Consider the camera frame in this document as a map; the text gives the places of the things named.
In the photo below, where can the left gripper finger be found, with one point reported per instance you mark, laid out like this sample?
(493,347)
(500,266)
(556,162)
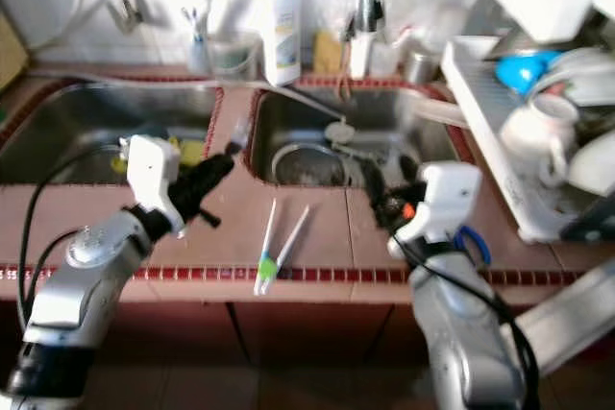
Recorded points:
(213,174)
(204,213)

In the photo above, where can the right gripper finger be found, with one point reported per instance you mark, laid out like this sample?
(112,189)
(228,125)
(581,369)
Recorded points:
(409,173)
(375,197)

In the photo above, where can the steel fork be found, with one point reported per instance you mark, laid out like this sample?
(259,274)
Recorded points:
(238,130)

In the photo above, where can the white chopsticks green clip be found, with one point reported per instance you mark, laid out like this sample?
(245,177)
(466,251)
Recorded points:
(266,266)

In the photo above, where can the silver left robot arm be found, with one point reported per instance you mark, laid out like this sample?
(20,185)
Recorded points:
(91,276)

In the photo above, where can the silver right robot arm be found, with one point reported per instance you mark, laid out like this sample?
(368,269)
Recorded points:
(461,333)

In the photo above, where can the steel sink basin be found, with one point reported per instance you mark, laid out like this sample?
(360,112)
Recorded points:
(67,122)
(394,122)

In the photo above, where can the white dish rack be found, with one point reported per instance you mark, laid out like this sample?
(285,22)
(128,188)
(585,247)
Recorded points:
(480,103)

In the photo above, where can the small steel cup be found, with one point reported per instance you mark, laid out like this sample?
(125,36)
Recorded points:
(423,64)

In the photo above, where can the white toothbrush cup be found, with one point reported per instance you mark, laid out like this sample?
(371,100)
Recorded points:
(203,57)

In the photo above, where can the white brush holder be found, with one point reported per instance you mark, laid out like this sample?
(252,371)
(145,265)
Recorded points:
(371,57)

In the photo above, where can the yellow scouring pad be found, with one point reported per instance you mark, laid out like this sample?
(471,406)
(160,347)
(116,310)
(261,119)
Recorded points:
(328,53)

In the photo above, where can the blue plastic bowl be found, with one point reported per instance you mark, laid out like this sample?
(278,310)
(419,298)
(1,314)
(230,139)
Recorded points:
(527,74)

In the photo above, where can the white detergent bottle yellow cap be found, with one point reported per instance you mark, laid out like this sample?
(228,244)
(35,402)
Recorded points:
(283,31)

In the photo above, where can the brown counter cabinet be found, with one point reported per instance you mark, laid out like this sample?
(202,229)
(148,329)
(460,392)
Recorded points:
(298,352)

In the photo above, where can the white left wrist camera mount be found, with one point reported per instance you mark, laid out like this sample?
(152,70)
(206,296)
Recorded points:
(154,175)

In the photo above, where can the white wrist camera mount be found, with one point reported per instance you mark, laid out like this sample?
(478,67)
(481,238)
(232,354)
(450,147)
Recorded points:
(442,201)
(154,175)

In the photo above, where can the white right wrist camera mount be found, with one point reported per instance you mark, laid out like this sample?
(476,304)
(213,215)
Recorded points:
(442,201)

